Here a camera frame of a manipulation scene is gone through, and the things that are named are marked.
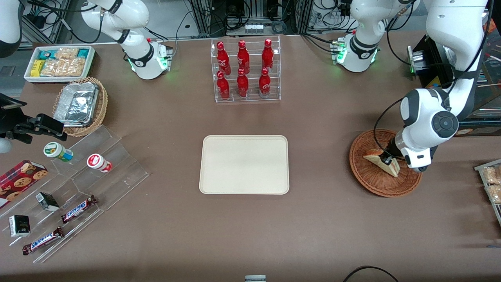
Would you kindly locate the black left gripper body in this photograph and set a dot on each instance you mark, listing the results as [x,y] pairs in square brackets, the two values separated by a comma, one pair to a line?
[391,150]

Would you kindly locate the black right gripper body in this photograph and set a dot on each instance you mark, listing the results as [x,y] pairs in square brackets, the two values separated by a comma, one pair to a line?
[11,122]

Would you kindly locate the triangular sandwich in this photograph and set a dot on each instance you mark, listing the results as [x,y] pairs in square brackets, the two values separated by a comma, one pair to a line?
[373,156]

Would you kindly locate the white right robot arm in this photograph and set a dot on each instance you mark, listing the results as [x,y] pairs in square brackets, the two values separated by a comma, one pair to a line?
[133,23]

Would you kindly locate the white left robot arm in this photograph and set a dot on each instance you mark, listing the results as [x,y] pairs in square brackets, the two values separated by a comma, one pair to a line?
[426,117]

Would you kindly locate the brown wicker basket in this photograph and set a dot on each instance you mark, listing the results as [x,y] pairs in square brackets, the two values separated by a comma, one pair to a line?
[372,182]

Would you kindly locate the tan wicker basket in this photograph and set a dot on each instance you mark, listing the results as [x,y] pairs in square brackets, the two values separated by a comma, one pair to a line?
[101,109]

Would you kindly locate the grey snack tray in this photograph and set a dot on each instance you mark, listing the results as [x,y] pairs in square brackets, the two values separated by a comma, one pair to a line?
[480,167]

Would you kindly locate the cream plastic tray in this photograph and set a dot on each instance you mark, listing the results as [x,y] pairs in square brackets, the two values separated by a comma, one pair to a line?
[244,164]

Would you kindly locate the green lid yogurt cup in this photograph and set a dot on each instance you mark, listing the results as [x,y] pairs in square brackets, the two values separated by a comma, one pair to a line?
[58,151]

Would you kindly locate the aluminium foil container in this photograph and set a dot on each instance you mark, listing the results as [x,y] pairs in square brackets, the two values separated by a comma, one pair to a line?
[76,103]

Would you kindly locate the red capped drink bottle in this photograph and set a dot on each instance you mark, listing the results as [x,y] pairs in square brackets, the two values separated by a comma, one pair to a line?
[99,162]

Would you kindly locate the yellow snack packet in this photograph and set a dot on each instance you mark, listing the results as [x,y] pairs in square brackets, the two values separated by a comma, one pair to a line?
[36,68]

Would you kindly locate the large clear cracker pack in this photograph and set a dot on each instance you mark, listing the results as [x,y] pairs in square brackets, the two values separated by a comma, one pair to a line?
[64,67]

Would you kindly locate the red cookie box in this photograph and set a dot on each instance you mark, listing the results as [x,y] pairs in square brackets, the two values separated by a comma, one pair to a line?
[19,182]

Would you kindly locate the small black box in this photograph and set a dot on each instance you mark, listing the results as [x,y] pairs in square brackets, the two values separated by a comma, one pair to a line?
[47,201]

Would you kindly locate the teal snack packet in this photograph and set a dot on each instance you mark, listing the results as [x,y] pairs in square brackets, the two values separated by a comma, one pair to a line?
[46,54]
[83,52]

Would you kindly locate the small clear cracker pack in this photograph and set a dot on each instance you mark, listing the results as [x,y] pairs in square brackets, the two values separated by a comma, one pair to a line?
[66,53]

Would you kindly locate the clear acrylic stepped display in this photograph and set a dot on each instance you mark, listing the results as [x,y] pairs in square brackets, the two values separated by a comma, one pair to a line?
[117,180]

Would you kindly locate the snickers chocolate bar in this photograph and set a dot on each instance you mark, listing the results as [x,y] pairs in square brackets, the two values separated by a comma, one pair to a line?
[78,209]
[43,241]

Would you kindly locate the white snack bin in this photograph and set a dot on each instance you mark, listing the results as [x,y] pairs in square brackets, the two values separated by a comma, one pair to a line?
[92,58]

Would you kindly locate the black hot food display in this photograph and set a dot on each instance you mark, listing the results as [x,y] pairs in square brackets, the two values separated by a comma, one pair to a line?
[432,70]

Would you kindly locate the black and white box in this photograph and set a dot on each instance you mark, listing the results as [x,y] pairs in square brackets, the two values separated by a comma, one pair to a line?
[19,226]

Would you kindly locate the red cola bottle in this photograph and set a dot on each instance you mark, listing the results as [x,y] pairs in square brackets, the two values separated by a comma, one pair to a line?
[243,58]
[223,88]
[265,84]
[242,86]
[223,58]
[267,55]

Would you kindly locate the clear acrylic bottle rack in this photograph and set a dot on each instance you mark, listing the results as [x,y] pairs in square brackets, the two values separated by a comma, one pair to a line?
[252,98]

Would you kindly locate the grey device at table edge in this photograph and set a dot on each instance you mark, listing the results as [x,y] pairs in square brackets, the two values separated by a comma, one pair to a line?
[255,278]

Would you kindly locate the white power strip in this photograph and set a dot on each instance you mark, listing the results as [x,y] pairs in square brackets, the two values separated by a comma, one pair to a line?
[253,28]

